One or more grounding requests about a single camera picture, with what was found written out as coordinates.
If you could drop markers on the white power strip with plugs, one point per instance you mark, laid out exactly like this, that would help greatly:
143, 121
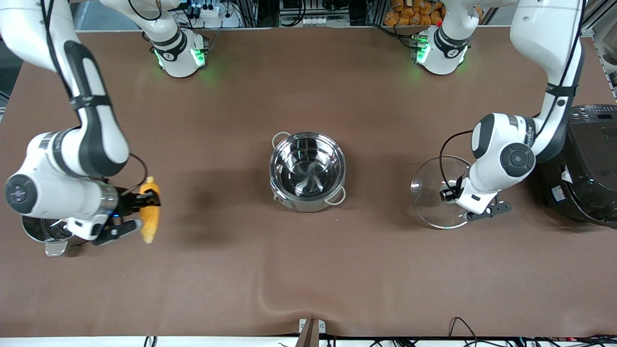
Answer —
214, 19

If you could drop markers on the yellow corn cob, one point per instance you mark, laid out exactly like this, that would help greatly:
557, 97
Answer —
150, 224

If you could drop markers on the brown table mat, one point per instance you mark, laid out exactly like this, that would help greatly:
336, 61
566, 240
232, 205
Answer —
385, 265

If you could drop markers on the small white power strip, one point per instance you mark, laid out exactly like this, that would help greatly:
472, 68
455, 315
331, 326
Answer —
315, 21

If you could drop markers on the stainless steel pot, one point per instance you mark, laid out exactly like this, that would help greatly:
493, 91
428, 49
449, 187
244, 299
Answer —
308, 168

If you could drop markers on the pile of orange buns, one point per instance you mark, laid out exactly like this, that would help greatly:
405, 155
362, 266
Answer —
409, 12

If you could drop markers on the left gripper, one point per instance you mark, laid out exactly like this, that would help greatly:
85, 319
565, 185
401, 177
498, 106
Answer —
457, 189

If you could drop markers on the aluminium frame profile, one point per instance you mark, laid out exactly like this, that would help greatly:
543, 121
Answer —
600, 43

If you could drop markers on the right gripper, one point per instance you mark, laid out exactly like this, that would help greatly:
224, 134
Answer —
127, 203

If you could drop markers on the small steel pan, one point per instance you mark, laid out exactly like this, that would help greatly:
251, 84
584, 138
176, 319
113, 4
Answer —
41, 231

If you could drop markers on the white table edge bracket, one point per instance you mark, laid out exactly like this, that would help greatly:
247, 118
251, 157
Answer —
311, 330

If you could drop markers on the glass pot lid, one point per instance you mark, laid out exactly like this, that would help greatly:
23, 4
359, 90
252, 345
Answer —
429, 202

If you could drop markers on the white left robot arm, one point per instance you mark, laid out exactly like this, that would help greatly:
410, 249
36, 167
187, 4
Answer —
544, 38

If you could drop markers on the black rice cooker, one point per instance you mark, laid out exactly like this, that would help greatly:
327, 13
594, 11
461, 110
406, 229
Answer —
588, 164

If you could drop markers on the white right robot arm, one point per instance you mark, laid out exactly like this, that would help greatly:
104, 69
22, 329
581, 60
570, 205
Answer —
101, 140

